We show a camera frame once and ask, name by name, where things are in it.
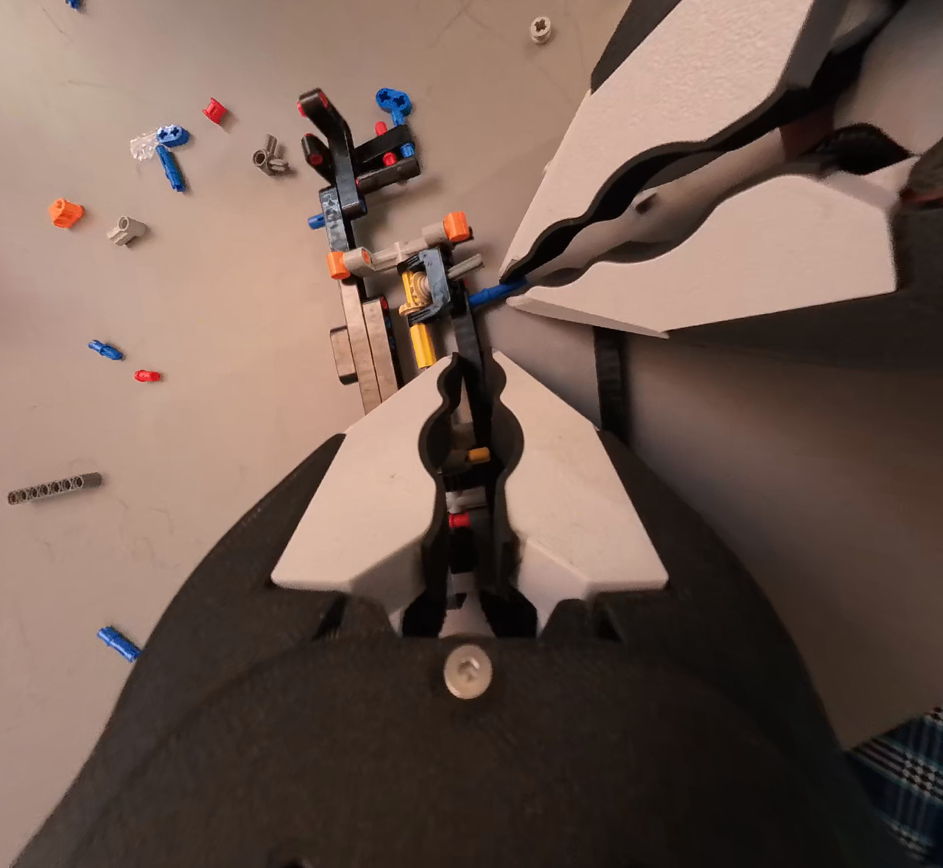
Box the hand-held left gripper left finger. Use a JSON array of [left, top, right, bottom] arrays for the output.
[[270, 353, 455, 636]]

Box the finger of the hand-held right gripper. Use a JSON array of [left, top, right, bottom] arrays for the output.
[[499, 0, 856, 280], [507, 142, 900, 339]]

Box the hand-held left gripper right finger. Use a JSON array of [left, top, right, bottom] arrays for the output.
[[485, 350, 670, 635]]

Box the long black lego beam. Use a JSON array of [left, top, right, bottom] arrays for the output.
[[594, 329, 629, 443]]

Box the black lego chassis assembly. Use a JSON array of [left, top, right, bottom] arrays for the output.
[[298, 89, 526, 637]]

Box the black angled lego subassembly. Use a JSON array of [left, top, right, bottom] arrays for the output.
[[300, 118, 422, 214]]

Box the dark grey long lego beam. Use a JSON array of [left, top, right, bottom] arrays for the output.
[[7, 472, 103, 507]]

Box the person's plaid shirt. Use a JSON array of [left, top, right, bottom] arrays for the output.
[[847, 709, 943, 863]]

